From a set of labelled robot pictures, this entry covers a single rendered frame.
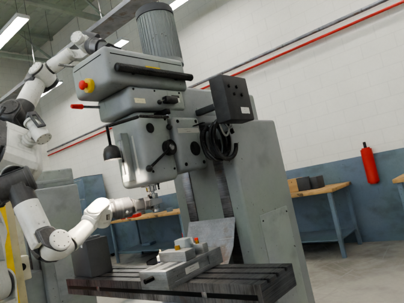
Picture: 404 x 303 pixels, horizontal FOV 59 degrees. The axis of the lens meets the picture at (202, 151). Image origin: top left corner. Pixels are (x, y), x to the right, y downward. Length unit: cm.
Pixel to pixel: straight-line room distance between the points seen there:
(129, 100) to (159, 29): 50
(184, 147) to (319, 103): 419
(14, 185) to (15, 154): 16
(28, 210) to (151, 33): 102
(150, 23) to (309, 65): 415
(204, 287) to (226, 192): 60
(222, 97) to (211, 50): 526
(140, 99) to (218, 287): 81
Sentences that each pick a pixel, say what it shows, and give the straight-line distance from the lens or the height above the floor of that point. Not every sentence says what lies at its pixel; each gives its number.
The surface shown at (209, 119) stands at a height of 159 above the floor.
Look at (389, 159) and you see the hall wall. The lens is 541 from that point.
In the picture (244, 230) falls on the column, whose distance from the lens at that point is 181.
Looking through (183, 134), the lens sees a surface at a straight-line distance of 168.
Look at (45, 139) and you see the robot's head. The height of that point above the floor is 158.
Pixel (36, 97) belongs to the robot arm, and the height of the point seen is 183.
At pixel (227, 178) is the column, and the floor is 127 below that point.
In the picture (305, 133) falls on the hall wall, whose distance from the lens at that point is 576.
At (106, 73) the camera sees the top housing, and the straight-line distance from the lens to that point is 150.
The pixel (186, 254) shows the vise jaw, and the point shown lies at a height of 101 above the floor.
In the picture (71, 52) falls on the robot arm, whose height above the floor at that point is 204.
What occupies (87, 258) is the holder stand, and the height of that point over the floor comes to 101.
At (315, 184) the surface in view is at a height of 94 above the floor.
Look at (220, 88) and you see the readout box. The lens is 161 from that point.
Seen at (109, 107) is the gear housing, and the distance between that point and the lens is 164.
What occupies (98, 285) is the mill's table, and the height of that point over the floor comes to 89.
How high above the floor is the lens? 127
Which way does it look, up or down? 5 degrees up
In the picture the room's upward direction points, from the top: 12 degrees counter-clockwise
